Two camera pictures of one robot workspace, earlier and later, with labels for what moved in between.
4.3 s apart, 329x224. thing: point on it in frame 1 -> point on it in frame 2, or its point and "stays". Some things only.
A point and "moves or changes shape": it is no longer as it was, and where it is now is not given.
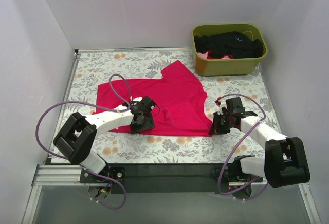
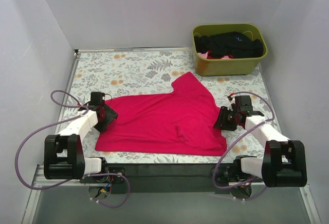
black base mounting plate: (165, 178) stays
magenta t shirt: (180, 99) moves or changes shape
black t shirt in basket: (234, 44) stays
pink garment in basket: (206, 55) stays
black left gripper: (143, 123) -> (108, 117)
